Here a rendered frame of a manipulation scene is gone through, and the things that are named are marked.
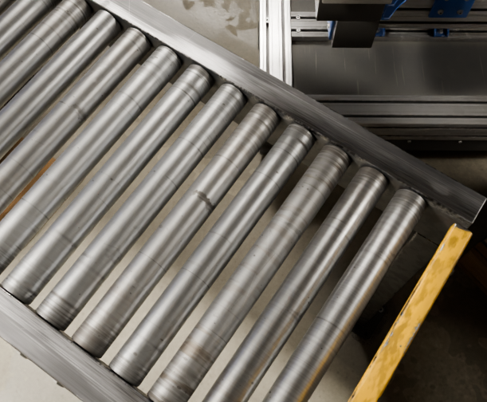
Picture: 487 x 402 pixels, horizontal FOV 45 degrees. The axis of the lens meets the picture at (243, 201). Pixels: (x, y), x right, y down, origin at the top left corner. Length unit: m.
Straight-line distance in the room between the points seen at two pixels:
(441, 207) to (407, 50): 0.95
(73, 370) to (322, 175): 0.44
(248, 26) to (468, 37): 0.70
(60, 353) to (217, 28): 1.43
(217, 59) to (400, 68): 0.86
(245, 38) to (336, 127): 1.13
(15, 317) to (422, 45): 1.35
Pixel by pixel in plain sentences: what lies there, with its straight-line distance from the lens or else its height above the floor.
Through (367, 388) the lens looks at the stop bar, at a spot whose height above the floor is 0.82.
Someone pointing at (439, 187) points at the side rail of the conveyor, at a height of 0.80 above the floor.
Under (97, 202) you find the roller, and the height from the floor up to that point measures 0.79.
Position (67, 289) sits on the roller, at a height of 0.80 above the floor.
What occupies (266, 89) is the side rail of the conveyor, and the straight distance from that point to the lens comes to 0.94.
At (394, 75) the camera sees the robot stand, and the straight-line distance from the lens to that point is 1.73.
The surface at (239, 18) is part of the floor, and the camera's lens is 2.06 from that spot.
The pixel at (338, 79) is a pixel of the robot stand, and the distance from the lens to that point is 1.69.
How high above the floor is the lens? 1.59
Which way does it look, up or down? 67 degrees down
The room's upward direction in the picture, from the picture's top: straight up
